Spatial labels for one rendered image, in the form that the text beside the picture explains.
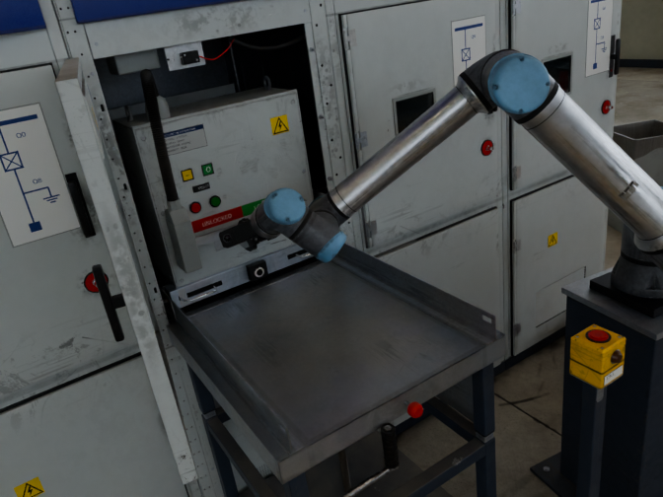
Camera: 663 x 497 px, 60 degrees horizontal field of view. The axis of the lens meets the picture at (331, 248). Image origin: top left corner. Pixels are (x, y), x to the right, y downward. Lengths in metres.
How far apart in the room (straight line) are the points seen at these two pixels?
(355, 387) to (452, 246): 1.02
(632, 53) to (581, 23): 7.65
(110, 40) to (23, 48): 0.19
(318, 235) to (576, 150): 0.61
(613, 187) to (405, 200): 0.77
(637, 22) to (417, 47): 8.28
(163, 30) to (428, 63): 0.85
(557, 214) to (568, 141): 1.28
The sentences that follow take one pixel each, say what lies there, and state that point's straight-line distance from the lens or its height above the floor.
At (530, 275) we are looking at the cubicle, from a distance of 2.61.
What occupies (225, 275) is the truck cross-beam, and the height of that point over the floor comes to 0.91.
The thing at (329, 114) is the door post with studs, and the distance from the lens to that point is 1.77.
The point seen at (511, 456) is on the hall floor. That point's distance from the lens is 2.36.
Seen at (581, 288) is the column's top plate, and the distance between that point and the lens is 1.86.
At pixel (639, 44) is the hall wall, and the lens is 10.11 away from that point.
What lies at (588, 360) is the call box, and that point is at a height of 0.86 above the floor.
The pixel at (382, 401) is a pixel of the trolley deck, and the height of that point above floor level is 0.85.
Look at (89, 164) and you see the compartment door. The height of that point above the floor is 1.46.
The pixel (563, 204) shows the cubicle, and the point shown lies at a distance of 2.65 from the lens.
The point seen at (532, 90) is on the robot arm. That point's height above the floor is 1.40.
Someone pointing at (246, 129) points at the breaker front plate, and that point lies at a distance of 1.70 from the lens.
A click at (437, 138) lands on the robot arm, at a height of 1.28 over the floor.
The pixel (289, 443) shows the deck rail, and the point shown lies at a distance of 1.16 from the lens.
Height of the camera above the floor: 1.64
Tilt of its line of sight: 24 degrees down
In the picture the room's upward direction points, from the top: 8 degrees counter-clockwise
